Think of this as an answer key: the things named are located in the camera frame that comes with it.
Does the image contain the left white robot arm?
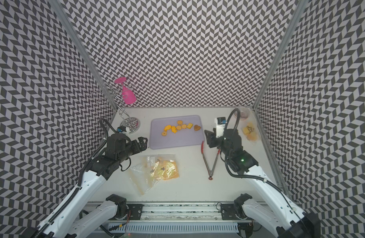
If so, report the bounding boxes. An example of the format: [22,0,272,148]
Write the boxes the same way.
[20,127,148,238]

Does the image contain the lavender plastic tray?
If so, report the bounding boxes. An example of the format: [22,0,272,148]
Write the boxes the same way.
[149,115,204,149]

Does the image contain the red metal tongs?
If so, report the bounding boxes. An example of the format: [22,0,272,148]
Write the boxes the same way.
[200,140,222,180]

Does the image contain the clear resealable bag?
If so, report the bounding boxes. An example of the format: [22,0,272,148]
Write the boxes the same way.
[242,122,259,142]

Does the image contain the yellow fish shaped cookie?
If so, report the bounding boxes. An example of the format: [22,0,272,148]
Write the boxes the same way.
[164,125,172,131]

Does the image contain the aluminium mounting rail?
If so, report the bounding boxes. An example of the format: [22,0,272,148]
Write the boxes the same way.
[128,201,249,224]

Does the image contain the pink plastic wine glass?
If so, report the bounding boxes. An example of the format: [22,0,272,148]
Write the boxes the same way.
[114,77,137,105]

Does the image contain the metal wire glass rack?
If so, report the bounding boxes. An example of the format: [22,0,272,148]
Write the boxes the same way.
[91,84,140,134]

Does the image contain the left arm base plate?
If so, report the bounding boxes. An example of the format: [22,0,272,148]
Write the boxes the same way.
[127,203,144,221]

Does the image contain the clear bag with cookies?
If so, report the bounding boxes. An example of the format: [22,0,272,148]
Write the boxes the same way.
[129,154,180,196]

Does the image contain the small pink stacked bowls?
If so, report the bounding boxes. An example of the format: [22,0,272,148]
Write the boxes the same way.
[234,106,251,121]

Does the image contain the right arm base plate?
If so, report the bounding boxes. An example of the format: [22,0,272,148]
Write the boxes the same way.
[217,203,253,222]

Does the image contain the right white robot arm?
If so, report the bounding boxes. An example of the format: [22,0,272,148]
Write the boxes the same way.
[204,117,321,238]

